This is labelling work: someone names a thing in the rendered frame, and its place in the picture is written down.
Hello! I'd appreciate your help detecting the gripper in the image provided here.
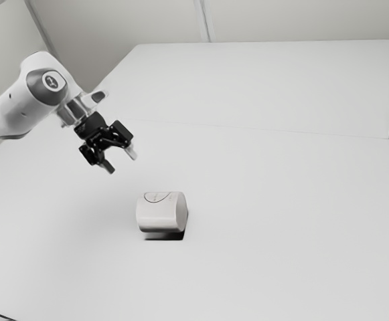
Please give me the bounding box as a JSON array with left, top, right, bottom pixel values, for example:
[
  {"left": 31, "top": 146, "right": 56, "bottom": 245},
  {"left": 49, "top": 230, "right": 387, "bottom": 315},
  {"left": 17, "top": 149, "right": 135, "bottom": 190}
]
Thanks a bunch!
[{"left": 73, "top": 112, "right": 138, "bottom": 175}]

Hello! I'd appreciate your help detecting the white mug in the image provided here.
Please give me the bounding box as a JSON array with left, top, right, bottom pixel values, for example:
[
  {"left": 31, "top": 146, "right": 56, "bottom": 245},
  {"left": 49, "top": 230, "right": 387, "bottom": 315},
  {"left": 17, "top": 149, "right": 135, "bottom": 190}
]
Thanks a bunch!
[{"left": 135, "top": 191, "right": 189, "bottom": 233}]

